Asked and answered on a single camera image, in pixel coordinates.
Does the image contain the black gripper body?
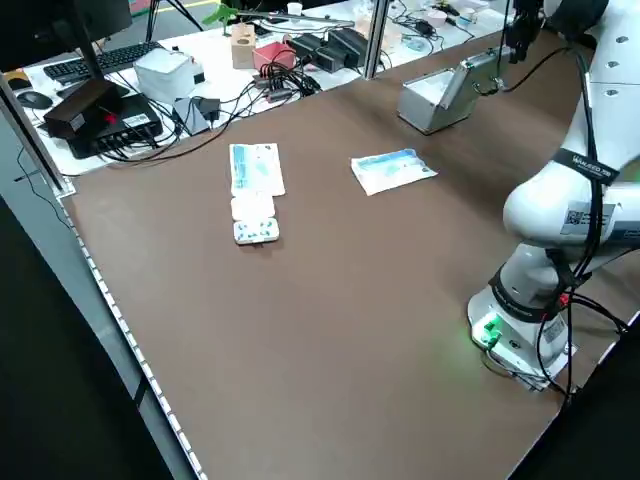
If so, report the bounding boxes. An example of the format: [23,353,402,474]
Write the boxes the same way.
[503,8,543,63]

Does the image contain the aluminium first-aid case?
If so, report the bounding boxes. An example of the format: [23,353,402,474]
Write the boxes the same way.
[396,47,522,137]

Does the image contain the red open box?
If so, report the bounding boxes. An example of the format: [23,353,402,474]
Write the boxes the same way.
[251,41,299,75]

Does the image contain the black charger block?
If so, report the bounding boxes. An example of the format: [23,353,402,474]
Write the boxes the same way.
[327,26,372,70]
[286,32,347,74]

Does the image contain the wide blue white flat packet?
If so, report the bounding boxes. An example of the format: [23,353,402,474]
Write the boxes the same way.
[349,147,440,198]

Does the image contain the black USB hub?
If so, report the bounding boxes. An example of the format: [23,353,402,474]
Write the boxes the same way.
[251,73,297,103]

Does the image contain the wooden block holder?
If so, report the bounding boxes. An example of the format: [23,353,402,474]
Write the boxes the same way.
[229,23,258,71]

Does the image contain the long blue white flat packet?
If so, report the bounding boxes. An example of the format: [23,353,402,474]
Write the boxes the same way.
[228,142,287,198]

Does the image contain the green plant leaf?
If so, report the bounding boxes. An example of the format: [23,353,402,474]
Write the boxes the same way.
[201,3,240,27]

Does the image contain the plain white small box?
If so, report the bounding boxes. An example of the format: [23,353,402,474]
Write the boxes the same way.
[230,192,276,223]

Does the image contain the white pill box blue dots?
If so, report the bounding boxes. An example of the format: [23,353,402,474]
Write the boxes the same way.
[232,217,282,248]

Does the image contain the grey power adapter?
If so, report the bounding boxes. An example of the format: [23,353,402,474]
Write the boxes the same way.
[171,96,212,137]

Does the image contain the white cube box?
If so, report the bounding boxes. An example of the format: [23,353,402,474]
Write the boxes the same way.
[133,48,197,105]

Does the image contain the black keyboard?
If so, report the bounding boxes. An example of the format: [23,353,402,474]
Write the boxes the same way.
[42,41,167,87]

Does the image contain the brown cardboard box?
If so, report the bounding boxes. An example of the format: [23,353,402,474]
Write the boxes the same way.
[41,78,132,142]

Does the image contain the black computer monitor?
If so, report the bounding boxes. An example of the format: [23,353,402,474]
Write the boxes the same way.
[0,0,134,72]

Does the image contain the black computer mouse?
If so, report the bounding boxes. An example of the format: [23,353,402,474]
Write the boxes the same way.
[16,90,54,109]

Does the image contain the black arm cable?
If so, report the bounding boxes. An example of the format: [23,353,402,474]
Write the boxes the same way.
[499,44,610,281]

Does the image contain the aluminium post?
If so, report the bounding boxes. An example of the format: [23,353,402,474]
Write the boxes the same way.
[363,0,393,81]

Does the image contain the black base cable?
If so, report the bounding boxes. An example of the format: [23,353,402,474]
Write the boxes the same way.
[528,259,632,402]

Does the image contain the black desk cable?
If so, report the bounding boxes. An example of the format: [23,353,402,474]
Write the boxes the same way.
[98,89,262,164]

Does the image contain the black network switch box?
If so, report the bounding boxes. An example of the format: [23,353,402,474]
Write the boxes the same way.
[68,93,167,162]

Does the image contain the aluminium table edge rail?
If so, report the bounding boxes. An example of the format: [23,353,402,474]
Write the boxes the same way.
[0,74,207,480]

